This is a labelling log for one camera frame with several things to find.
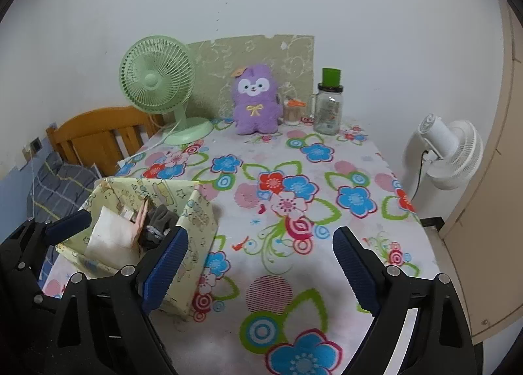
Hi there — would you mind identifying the grey plaid pillow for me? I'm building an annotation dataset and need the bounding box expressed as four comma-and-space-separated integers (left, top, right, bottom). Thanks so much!
26, 152, 101, 222

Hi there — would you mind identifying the yellow cartoon storage box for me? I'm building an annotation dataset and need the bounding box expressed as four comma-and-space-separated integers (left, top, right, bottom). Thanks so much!
55, 177, 219, 320

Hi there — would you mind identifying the floral tablecloth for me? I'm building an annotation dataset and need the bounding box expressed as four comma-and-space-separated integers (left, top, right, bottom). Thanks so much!
39, 116, 483, 375

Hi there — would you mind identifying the green desk fan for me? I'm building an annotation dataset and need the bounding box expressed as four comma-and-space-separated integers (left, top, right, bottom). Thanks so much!
119, 35, 214, 146

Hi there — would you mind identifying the white fan cable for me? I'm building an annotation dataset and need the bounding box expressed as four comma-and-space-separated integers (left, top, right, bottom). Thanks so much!
116, 120, 182, 167

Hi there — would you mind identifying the white plastic packet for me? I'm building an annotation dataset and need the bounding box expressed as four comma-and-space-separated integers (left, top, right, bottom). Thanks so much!
85, 207, 143, 267

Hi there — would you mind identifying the small toothpick jar orange lid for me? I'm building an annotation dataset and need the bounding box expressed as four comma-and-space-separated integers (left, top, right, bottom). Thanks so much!
283, 95, 306, 126

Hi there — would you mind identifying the purple plush toy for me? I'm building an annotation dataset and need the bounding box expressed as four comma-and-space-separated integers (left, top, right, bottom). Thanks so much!
232, 65, 283, 136

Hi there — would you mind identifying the white standing fan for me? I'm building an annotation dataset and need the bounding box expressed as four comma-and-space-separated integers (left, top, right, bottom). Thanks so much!
402, 114, 484, 200

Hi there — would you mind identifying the glass jar with green lid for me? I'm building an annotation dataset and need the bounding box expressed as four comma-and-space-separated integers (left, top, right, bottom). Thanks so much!
312, 68, 344, 136

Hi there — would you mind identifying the beige door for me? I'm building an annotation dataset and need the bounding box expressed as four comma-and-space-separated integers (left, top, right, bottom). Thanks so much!
441, 0, 523, 345

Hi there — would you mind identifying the wooden bed headboard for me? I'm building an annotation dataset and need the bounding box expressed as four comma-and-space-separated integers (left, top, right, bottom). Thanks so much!
46, 106, 164, 177

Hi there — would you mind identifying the blue checked bed sheet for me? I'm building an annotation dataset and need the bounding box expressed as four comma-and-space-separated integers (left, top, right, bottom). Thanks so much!
39, 253, 58, 286

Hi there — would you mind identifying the pink packet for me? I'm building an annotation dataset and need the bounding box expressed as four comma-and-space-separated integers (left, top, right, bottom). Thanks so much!
135, 199, 151, 237

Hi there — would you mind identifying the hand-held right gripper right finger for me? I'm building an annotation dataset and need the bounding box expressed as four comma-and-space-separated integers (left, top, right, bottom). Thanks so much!
333, 226, 479, 375

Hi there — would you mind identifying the green cartoon printed board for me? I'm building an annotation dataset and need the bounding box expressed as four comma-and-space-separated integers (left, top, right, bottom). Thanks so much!
187, 35, 315, 120

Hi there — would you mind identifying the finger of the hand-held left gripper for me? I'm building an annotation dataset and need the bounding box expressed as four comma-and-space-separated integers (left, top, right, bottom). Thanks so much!
0, 209, 93, 278

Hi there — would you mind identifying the black fan cable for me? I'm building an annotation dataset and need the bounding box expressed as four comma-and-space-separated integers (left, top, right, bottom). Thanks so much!
411, 150, 426, 200

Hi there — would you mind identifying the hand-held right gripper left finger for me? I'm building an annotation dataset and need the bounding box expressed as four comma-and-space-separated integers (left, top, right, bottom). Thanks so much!
51, 227, 189, 375

